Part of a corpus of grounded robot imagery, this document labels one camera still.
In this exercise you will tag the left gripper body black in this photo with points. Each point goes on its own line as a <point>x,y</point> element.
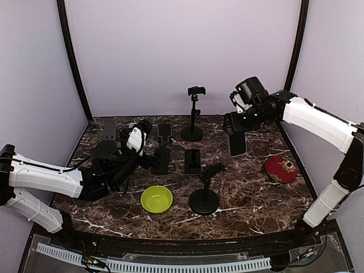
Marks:
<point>148,162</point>

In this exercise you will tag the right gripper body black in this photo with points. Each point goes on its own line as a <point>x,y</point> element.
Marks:
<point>238,125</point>

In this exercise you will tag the large black phone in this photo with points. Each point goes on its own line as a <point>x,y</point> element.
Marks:
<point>161,171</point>

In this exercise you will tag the black folding phone stand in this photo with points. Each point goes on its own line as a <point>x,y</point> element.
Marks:
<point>164,131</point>

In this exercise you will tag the pink phone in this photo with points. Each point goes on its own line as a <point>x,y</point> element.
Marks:
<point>192,162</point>

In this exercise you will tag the green bowl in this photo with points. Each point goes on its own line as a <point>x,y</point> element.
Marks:
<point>156,199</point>

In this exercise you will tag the black tall phone stand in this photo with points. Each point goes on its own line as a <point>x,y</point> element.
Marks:
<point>193,133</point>

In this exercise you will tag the grey small phone stand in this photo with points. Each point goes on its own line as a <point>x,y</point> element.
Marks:
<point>110,131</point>

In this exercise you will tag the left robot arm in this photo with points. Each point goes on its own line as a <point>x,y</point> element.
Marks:
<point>111,168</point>

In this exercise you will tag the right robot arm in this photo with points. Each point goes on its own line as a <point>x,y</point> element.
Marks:
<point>255,106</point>

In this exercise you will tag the red bowl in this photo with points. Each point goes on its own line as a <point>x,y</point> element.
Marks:
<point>280,169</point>

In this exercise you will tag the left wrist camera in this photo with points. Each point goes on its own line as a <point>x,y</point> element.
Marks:
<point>138,135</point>

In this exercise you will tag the white cable duct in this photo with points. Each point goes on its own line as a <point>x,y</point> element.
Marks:
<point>149,263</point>

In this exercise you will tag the black front rail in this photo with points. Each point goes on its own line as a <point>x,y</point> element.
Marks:
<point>104,245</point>

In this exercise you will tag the right black corner post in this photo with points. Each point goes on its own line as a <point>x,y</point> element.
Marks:
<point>303,14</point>

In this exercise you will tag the black corner post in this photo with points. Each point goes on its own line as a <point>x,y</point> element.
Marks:
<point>303,14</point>
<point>66,32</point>

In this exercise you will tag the left black corner post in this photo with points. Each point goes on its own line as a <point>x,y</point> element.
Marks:
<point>66,32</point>

